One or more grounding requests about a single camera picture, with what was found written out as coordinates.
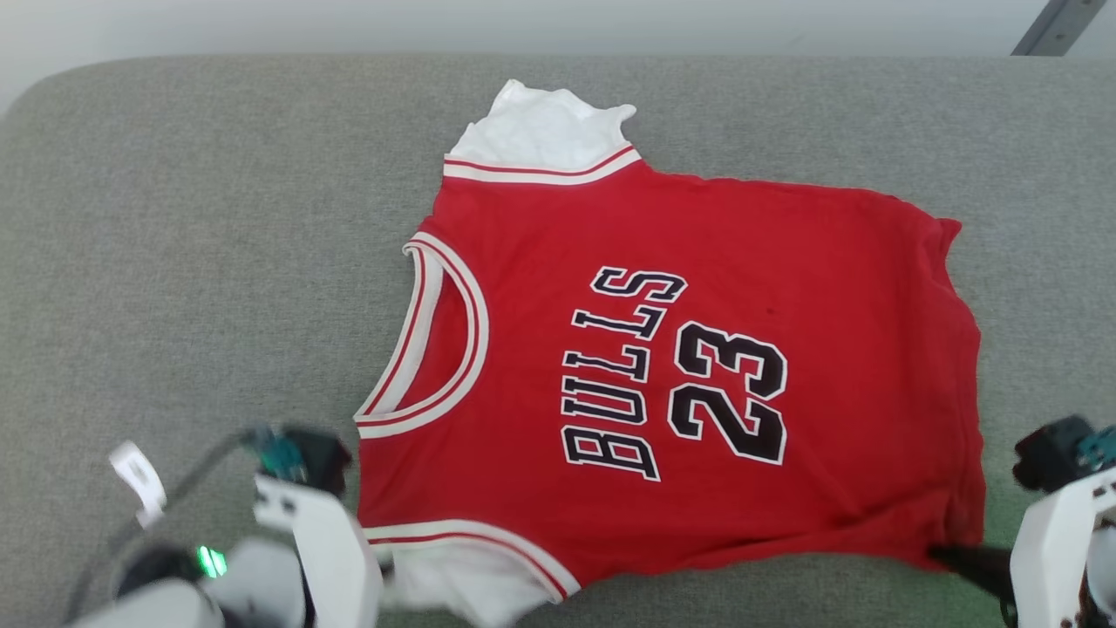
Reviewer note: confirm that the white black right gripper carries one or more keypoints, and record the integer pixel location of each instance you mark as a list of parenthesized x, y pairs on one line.
[(1051, 549)]

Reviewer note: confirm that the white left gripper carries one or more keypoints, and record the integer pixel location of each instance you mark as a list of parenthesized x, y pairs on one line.
[(336, 558)]

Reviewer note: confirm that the red and white basketball jersey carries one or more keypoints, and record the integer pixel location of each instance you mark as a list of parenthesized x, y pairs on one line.
[(540, 244)]

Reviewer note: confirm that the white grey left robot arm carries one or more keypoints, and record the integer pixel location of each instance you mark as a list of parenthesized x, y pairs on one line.
[(253, 576)]

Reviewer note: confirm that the grey fabric sofa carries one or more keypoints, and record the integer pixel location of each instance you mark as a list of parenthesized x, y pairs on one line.
[(174, 262)]

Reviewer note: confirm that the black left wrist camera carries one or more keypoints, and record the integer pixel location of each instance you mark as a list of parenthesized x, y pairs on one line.
[(314, 458)]

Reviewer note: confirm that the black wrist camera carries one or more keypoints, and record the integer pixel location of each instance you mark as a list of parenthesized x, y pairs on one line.
[(1051, 449), (314, 458)]

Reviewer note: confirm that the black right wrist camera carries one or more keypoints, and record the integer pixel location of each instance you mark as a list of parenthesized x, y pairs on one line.
[(1051, 449)]

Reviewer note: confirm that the grey metal rail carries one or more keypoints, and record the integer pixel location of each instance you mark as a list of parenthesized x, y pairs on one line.
[(1059, 26)]

